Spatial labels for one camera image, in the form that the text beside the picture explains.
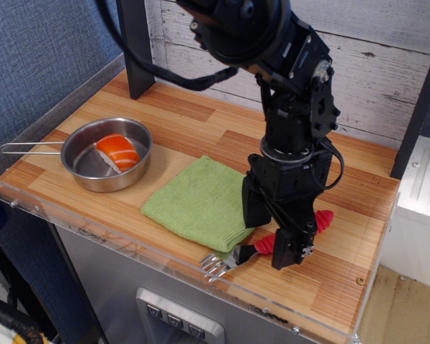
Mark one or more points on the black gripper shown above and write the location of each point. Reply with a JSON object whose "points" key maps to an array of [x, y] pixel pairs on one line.
{"points": [[285, 193]]}

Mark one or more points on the red handled metal fork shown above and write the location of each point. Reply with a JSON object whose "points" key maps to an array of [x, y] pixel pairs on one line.
{"points": [[216, 264]]}

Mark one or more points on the green towel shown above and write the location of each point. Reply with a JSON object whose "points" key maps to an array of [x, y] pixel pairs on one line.
{"points": [[202, 204]]}

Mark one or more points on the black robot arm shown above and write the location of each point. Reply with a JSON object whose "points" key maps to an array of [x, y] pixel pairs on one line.
{"points": [[294, 70]]}

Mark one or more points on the clear acrylic front guard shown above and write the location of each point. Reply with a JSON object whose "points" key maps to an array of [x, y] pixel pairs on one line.
{"points": [[110, 268]]}

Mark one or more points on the silver button control panel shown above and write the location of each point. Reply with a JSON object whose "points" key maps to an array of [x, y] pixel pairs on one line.
{"points": [[166, 321]]}

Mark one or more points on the white ribbed box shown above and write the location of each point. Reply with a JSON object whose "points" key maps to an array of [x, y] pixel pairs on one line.
{"points": [[406, 248]]}

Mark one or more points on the salmon sushi toy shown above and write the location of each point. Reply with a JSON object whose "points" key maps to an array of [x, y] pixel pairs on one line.
{"points": [[118, 152]]}

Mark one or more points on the small steel pan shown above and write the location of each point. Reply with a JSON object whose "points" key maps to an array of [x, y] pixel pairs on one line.
{"points": [[77, 154]]}

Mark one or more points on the yellow black object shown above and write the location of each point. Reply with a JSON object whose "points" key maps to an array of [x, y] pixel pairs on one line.
{"points": [[29, 338]]}

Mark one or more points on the black left vertical post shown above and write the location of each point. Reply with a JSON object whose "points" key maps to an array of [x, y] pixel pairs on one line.
{"points": [[134, 29]]}

